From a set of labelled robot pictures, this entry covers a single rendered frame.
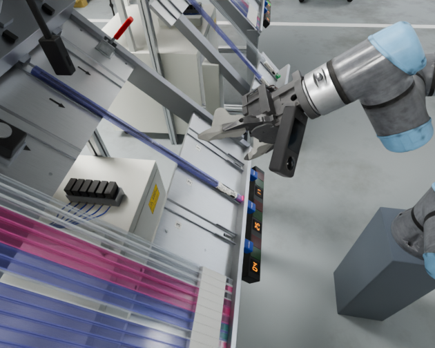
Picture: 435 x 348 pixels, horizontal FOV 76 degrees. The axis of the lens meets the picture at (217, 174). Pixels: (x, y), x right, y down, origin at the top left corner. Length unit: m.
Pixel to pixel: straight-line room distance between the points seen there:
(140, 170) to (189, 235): 0.44
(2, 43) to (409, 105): 0.61
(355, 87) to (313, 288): 1.09
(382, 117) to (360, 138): 1.60
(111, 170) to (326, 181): 1.22
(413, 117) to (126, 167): 0.80
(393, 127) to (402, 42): 0.12
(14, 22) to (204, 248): 0.51
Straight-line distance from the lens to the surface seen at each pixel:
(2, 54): 0.55
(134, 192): 0.91
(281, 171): 0.46
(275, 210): 1.58
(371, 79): 0.47
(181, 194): 0.60
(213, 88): 1.06
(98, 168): 1.03
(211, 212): 0.64
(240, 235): 0.65
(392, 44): 0.47
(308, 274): 1.44
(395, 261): 0.94
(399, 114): 0.50
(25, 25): 0.60
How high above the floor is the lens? 1.31
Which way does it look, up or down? 50 degrees down
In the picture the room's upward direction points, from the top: 4 degrees counter-clockwise
